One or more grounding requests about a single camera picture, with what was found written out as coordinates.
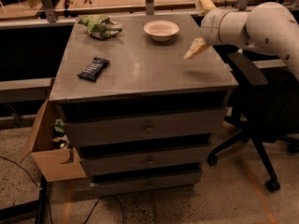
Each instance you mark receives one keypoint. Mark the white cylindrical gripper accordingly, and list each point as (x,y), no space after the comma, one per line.
(210,26)

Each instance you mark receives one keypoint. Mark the white paper bowl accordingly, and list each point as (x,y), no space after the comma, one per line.
(161,31)

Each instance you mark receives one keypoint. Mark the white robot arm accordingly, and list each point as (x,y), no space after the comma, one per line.
(268,29)

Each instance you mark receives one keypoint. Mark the dark blue rxbar wrapper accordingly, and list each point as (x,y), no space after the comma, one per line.
(94,68)

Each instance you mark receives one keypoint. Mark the green chip bag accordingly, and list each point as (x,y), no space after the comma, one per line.
(101,26)

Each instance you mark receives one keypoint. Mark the black office chair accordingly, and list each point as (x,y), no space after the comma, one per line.
(264,109)

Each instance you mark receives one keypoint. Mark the grey drawer cabinet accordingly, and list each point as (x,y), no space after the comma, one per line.
(147,121)

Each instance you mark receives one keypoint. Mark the brown cardboard box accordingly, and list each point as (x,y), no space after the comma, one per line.
(56,164)

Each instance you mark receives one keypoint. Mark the black metal stand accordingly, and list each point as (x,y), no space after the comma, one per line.
(37,206)

